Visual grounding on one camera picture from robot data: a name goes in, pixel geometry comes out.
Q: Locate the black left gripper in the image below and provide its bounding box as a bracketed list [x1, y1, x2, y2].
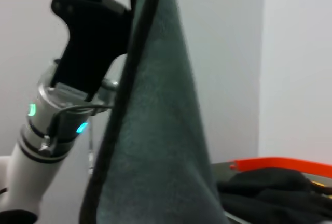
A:
[51, 0, 142, 101]

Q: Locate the yellow grey towel black trim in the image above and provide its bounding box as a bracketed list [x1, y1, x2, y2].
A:
[79, 0, 229, 224]

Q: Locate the silver plug connector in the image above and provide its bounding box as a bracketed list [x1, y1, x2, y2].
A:
[100, 78, 120, 91]

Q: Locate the black cloth pile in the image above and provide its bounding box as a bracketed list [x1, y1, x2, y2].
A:
[216, 168, 332, 224]

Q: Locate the silver cable clamp fitting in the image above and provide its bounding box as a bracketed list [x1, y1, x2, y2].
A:
[38, 135, 57, 156]

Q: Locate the orange plastic box handle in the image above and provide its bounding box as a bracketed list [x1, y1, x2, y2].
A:
[229, 156, 332, 179]

